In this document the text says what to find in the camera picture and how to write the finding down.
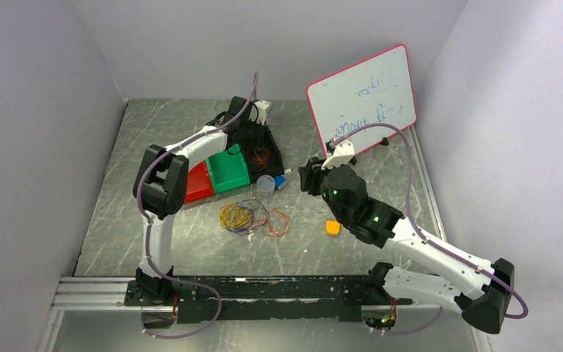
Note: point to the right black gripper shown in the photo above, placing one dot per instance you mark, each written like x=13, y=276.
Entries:
x=310, y=174

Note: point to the clear round container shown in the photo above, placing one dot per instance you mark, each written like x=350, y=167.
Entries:
x=266, y=185

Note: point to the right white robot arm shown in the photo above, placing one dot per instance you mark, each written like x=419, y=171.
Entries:
x=461, y=282

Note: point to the blue eraser block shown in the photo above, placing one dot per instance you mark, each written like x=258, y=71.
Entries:
x=280, y=182

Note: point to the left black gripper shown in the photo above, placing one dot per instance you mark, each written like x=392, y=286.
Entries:
x=259, y=144

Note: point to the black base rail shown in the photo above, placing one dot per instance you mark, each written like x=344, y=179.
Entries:
x=200, y=298

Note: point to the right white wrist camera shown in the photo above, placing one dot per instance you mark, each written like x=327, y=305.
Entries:
x=340, y=154

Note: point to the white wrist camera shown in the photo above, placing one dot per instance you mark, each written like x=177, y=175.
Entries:
x=340, y=154
x=263, y=108

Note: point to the white board with red frame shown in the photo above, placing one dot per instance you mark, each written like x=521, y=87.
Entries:
x=377, y=89

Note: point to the green plastic bin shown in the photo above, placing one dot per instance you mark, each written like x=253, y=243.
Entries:
x=228, y=170

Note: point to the red plastic bin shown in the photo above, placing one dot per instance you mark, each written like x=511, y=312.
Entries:
x=199, y=185

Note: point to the orange yellow block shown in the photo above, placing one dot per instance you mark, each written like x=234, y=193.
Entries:
x=332, y=228

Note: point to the aluminium frame rail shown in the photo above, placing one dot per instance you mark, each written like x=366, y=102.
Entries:
x=90, y=293

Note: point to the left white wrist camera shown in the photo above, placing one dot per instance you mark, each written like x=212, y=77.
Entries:
x=263, y=108

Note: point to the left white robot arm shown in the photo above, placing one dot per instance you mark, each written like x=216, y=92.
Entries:
x=160, y=187

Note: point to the black plastic bin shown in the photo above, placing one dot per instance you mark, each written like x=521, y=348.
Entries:
x=267, y=161

